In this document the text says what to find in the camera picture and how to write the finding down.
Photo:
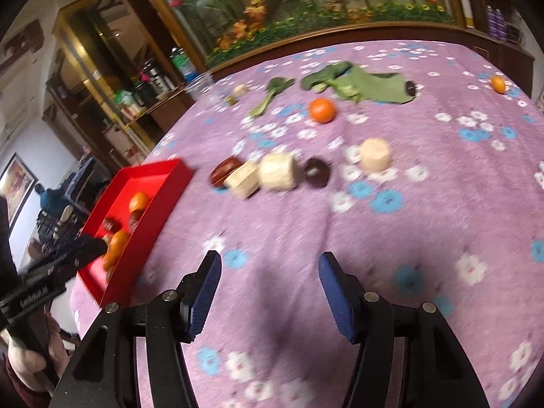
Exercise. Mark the purple spray can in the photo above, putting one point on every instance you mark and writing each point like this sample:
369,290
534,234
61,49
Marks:
493,21
502,24

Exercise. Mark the small pale fruit cube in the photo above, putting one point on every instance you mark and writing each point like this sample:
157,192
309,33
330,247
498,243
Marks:
241,90

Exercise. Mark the single bok choy stalk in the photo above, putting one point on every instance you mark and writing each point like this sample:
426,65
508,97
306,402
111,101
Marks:
272,93

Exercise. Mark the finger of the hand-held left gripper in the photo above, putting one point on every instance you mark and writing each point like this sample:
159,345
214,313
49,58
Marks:
83,250

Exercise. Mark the large orange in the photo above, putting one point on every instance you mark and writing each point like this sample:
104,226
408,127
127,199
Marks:
139,202
322,109
119,241

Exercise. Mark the wooden sideboard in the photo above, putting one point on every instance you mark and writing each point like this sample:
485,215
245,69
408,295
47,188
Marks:
514,59

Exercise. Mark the clear plastic cup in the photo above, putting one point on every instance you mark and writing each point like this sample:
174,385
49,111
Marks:
202,83

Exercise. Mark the glass cabinet with artificial plants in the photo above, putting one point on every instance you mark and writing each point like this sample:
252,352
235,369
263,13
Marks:
306,4

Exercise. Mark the green olive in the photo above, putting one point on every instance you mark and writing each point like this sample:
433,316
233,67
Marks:
230,101

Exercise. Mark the red plastic tray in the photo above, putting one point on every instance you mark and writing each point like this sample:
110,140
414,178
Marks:
144,242

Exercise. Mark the dark purple plum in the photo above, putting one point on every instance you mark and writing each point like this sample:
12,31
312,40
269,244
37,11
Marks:
410,88
316,172

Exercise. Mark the clear water bottle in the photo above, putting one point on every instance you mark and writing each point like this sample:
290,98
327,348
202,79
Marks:
183,63

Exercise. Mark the peeled banana piece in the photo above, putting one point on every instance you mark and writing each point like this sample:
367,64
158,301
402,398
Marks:
374,155
277,171

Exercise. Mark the large green leaf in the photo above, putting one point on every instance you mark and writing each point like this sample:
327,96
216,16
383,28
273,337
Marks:
374,87

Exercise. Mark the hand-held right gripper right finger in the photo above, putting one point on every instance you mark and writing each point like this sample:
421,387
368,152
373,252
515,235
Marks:
338,301

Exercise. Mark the framed wall picture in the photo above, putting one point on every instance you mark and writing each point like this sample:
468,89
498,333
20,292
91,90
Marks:
15,182

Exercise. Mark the steel thermos flask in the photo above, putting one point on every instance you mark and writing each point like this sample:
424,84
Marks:
155,77

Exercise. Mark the person's left hand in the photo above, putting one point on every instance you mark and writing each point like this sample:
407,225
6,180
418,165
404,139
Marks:
23,361

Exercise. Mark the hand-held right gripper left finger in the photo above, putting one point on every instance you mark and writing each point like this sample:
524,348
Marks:
202,301

